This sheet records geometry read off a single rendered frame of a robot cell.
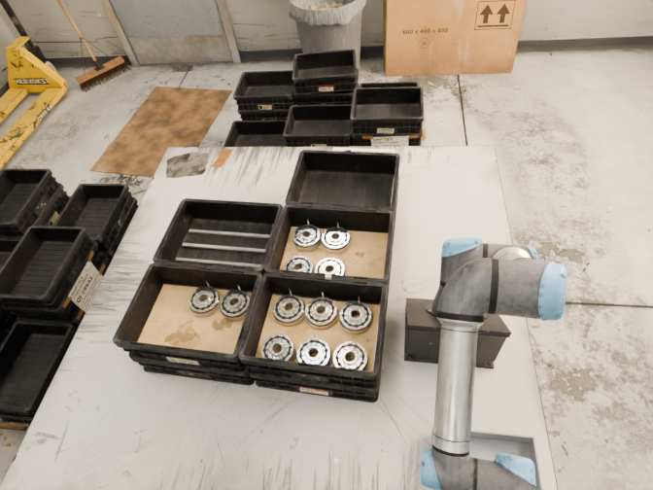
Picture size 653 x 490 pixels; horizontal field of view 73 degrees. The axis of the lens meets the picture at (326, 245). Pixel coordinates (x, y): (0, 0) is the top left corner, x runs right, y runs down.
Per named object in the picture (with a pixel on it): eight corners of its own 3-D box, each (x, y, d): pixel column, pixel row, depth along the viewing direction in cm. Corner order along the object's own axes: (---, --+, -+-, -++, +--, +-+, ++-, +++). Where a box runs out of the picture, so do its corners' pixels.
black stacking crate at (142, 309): (269, 292, 151) (262, 273, 142) (246, 374, 134) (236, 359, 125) (164, 281, 158) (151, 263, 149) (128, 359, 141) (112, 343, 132)
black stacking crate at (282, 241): (393, 232, 162) (394, 212, 153) (386, 301, 144) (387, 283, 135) (290, 226, 169) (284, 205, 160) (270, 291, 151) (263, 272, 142)
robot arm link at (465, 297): (436, 252, 91) (417, 498, 87) (493, 256, 87) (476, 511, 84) (438, 256, 102) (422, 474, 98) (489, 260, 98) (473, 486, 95)
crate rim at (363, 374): (387, 287, 137) (387, 283, 135) (378, 380, 119) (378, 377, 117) (264, 276, 144) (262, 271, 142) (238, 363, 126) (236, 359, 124)
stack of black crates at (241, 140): (297, 148, 300) (292, 120, 282) (291, 178, 282) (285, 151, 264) (241, 148, 306) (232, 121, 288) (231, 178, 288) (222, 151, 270)
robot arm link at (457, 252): (439, 274, 143) (442, 233, 141) (483, 278, 139) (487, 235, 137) (437, 283, 132) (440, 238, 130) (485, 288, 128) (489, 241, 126)
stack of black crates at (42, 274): (79, 276, 249) (29, 225, 214) (128, 278, 245) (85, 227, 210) (44, 341, 225) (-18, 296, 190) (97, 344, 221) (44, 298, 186)
